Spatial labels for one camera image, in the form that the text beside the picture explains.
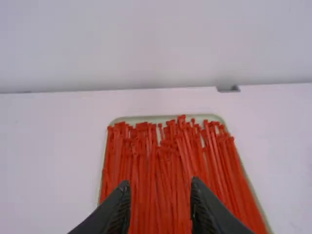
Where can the pale tray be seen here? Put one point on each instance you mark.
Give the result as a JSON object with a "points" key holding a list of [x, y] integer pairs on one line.
{"points": [[156, 118]]}

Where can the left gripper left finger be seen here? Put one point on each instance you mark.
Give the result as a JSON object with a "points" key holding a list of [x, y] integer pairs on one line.
{"points": [[109, 214]]}

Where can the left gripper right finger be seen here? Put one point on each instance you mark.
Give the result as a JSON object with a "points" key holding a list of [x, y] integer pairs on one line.
{"points": [[209, 214]]}

